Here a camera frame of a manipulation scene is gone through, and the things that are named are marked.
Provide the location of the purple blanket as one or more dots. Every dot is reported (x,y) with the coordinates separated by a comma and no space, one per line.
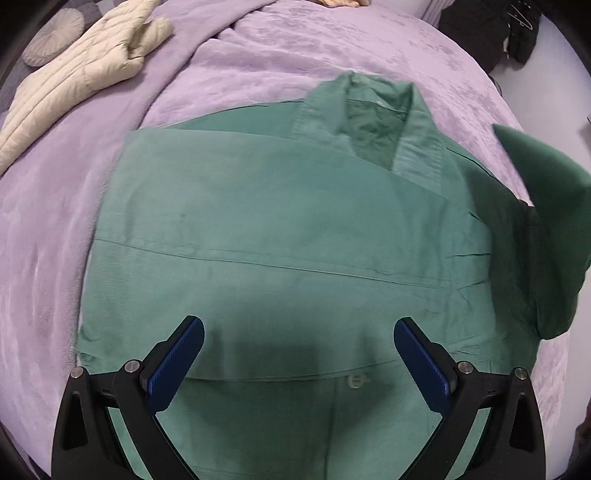
(69,207)

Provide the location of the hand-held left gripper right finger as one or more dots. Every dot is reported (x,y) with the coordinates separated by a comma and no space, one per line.
(422,369)

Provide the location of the green shirt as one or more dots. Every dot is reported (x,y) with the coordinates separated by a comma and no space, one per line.
(277,221)

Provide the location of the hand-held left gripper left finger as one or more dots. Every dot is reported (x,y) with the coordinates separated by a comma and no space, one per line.
(175,364)

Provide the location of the cream puffer jacket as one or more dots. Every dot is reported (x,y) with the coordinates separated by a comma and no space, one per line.
(78,69)

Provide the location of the striped grey pillow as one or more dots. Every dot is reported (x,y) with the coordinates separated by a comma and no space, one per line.
(433,9)

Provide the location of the yellow cloth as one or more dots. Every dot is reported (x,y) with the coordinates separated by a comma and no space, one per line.
(341,2)

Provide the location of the black clothing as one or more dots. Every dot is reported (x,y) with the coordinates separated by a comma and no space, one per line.
(475,27)

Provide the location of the round grey pillow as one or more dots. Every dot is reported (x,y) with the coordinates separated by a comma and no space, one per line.
(51,37)

